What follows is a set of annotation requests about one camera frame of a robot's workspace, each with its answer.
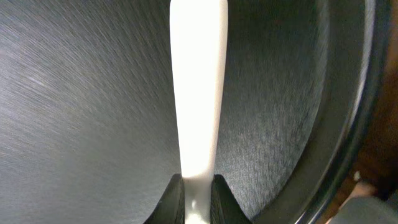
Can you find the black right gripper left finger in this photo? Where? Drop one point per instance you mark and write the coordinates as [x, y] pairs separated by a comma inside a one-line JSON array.
[[170, 209]]

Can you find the white plastic utensil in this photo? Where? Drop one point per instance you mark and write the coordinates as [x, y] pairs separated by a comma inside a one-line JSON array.
[[198, 41]]

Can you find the black round tray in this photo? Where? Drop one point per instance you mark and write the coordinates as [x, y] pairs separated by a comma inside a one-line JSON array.
[[88, 124]]

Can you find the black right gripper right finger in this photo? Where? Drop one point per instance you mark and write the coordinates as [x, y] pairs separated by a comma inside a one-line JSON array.
[[224, 207]]

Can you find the grey dishwasher rack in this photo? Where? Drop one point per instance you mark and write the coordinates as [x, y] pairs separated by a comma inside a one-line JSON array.
[[365, 210]]

